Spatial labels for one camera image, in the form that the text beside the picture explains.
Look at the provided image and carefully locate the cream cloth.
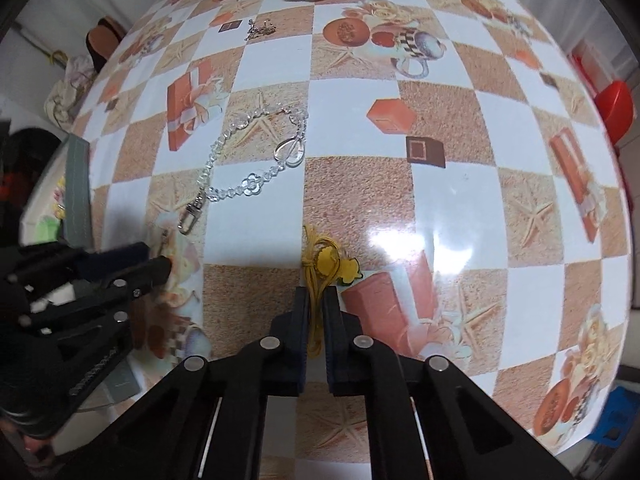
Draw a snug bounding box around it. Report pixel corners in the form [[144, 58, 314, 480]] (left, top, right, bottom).
[[44, 52, 98, 121]]

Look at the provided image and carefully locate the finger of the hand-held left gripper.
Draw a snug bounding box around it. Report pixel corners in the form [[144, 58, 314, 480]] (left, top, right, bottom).
[[17, 256, 173, 333], [5, 242, 151, 288]]

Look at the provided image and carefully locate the blue plastic stool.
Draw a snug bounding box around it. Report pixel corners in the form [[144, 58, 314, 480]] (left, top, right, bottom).
[[585, 385, 636, 448]]

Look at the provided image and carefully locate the small silver chain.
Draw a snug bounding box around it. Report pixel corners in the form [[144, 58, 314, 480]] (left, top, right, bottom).
[[244, 17, 277, 42]]

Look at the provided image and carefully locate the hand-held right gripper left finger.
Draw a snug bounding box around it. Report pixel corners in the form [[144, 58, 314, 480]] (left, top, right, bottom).
[[55, 285, 311, 480]]

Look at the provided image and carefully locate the red plastic basin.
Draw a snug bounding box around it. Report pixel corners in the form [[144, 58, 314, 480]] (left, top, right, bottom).
[[595, 80, 640, 148]]

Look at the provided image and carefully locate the colourful bead bracelet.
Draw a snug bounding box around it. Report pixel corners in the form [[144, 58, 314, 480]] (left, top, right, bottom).
[[52, 175, 68, 221]]

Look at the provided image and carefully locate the yellow cord charm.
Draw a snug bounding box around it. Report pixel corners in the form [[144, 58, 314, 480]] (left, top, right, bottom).
[[300, 224, 363, 361]]

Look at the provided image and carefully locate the clear crystal bead chain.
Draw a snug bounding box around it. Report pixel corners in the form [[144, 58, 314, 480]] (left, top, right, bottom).
[[179, 106, 310, 237]]

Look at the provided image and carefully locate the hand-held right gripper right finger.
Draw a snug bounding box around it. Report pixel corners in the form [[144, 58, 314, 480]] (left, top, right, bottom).
[[322, 285, 576, 480]]

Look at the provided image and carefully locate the checked printed tablecloth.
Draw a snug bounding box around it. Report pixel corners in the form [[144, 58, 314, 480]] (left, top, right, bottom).
[[70, 0, 633, 466]]

